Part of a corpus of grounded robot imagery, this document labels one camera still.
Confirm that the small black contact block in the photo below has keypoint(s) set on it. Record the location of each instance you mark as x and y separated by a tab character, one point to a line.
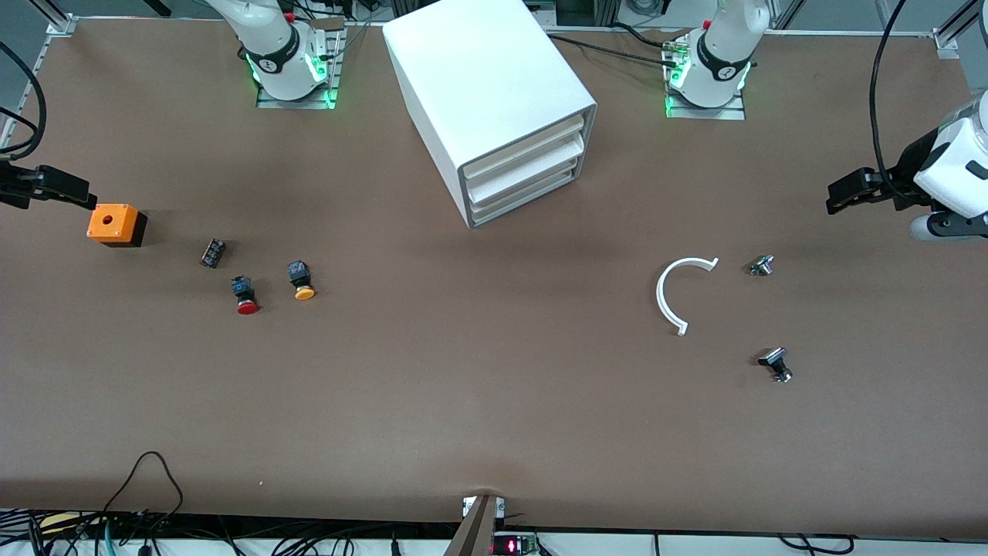
213	253

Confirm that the white drawer cabinet housing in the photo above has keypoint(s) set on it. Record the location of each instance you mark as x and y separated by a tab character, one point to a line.
478	69

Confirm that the white metal bracket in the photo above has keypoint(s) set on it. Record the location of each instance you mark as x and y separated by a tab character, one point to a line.
467	506

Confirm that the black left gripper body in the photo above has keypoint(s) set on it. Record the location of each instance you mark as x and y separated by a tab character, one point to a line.
905	184

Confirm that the orange black button enclosure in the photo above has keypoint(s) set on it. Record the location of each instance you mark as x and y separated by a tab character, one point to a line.
112	220

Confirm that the device with red display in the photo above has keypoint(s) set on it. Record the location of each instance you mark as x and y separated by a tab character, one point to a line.
513	547

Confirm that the aluminium frame profile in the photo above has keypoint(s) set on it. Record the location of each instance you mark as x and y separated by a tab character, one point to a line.
953	35
58	19

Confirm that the brown camera post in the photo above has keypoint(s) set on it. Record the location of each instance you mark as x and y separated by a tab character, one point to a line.
475	533

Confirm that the yellow push button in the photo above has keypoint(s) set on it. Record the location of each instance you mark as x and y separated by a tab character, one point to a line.
305	293

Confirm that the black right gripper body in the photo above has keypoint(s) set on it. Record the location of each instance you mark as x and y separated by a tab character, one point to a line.
15	188

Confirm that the red push button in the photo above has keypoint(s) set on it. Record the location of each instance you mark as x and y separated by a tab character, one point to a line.
247	306

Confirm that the white curved plastic arc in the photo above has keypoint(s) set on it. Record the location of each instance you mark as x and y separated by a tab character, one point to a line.
660	295

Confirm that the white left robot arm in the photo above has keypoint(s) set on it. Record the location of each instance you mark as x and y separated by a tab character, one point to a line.
722	54

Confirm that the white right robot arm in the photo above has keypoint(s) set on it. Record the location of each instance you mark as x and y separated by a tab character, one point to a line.
274	46

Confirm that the small silver metal switch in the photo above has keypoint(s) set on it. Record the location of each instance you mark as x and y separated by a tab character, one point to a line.
762	266

